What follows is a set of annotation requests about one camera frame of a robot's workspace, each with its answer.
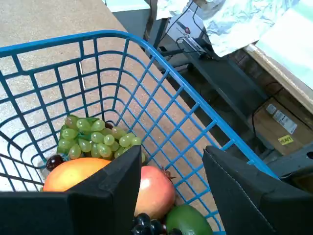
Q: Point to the black power strip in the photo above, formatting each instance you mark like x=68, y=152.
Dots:
x=193, y=45

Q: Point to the dark red toy grape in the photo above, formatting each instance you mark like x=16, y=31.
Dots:
x=54, y=162

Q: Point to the green toy grapes bunch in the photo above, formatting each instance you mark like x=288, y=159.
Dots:
x=97, y=139

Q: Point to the black toy grapes bunch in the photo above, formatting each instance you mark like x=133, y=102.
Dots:
x=146, y=225

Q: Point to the orange toy fruit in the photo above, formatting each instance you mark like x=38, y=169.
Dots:
x=73, y=171

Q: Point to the white box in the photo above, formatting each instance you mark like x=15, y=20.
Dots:
x=185, y=24

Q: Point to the white crumpled plastic sheet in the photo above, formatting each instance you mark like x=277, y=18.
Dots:
x=232, y=29

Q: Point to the brown cardboard box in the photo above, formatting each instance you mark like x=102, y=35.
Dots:
x=276, y=127

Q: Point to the dark green round toy fruit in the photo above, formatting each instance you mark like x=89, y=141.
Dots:
x=188, y=221

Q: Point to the pink toy pomegranate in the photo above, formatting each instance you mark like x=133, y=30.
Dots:
x=154, y=191

